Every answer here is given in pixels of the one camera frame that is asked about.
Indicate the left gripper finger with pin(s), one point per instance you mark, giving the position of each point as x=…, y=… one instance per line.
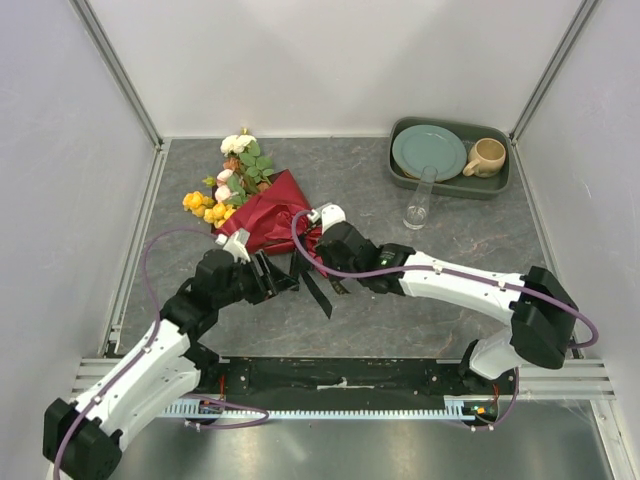
x=267, y=269
x=278, y=282

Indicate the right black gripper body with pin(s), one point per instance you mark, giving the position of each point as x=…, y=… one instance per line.
x=329, y=261

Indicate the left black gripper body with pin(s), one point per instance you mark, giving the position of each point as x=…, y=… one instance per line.
x=245, y=285

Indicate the black ribbon gold lettering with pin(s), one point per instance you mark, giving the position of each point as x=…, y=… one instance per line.
x=301, y=268

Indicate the flower bouquet red paper wrap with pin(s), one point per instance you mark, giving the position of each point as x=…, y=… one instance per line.
x=249, y=193

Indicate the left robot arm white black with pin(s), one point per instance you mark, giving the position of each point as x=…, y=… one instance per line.
x=85, y=438

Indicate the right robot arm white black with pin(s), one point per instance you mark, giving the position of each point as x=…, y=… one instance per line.
x=535, y=309

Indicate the clear glass vase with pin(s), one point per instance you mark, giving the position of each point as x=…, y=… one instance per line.
x=417, y=211

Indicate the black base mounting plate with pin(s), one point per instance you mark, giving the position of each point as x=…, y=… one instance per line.
x=347, y=384

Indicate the teal ceramic plate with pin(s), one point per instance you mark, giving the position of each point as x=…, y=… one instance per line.
x=429, y=145

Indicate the dark green tray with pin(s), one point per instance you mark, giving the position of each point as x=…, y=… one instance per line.
x=460, y=186

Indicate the beige ceramic mug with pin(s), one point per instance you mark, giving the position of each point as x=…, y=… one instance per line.
x=485, y=159

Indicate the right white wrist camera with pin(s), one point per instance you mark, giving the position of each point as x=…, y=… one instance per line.
x=326, y=216

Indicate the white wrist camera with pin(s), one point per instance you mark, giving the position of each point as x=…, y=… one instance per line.
x=326, y=216
x=235, y=244

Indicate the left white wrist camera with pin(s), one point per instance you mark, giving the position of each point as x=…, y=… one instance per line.
x=235, y=244

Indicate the light blue cable duct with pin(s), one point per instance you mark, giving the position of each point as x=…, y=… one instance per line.
x=194, y=409

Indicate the left aluminium corner post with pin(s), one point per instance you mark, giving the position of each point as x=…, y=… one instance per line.
x=99, y=37

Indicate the aluminium corner post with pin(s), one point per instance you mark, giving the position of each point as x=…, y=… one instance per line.
x=569, y=39
x=99, y=37

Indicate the right aluminium corner post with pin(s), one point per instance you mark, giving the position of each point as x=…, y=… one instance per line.
x=569, y=39

